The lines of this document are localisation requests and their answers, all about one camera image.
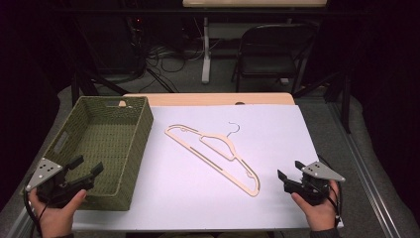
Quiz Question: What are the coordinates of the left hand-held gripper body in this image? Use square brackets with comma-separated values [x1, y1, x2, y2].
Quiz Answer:
[25, 157, 96, 209]

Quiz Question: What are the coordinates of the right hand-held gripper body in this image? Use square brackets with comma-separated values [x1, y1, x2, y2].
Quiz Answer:
[282, 161, 347, 206]

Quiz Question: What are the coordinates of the green woven basket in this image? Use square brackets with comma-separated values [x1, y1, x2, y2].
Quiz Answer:
[23, 95, 155, 212]

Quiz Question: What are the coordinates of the beige wooden clothes hanger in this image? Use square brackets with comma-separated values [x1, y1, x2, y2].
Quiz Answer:
[163, 121, 262, 198]

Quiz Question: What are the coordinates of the person's right hand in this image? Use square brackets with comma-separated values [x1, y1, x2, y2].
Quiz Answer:
[290, 179, 341, 232]

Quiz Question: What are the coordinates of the person's left hand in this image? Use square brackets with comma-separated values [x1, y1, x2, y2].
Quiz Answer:
[28, 188, 88, 238]

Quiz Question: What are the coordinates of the white sheet table cover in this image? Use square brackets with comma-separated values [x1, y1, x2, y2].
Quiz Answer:
[71, 104, 345, 232]

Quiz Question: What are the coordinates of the black metal stand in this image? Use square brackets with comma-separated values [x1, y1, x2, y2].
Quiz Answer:
[292, 70, 353, 135]
[69, 19, 131, 107]

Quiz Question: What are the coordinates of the black folding chair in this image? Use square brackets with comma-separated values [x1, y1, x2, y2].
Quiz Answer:
[231, 23, 320, 95]

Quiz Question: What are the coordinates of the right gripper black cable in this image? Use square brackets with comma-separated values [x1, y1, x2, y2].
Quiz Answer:
[316, 154, 345, 229]

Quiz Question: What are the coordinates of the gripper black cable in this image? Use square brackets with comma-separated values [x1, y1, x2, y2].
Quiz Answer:
[22, 187, 44, 237]
[316, 154, 345, 229]

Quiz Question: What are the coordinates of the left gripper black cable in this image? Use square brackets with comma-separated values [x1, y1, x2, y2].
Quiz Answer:
[22, 187, 44, 237]

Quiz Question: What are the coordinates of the aluminium rail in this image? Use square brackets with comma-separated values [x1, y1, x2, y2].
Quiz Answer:
[330, 102, 402, 238]

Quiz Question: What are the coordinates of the bundle of floor cables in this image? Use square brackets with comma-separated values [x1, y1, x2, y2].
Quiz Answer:
[132, 43, 206, 94]

